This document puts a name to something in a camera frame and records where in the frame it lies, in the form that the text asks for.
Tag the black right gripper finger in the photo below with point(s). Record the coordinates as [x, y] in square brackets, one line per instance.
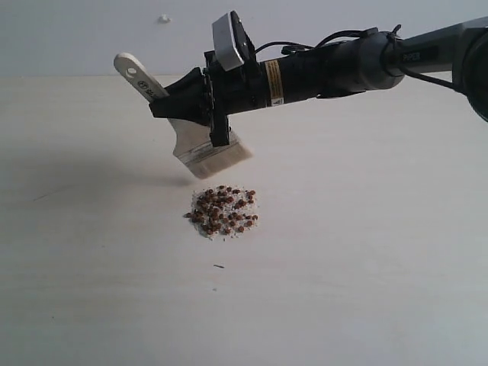
[188, 99]

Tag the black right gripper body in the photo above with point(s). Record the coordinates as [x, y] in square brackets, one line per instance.
[231, 92]

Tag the white wooden paint brush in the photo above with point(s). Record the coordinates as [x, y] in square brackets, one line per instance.
[193, 147]

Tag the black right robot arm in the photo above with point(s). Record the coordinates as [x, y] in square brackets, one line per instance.
[348, 62]

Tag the brown beans and crumbs pile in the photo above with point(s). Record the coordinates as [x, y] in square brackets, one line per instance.
[223, 210]

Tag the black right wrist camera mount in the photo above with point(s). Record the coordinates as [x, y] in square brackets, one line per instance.
[244, 49]

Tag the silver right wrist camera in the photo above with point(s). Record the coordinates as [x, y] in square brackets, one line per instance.
[225, 44]

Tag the small white wall plug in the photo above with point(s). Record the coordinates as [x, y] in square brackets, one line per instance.
[164, 19]

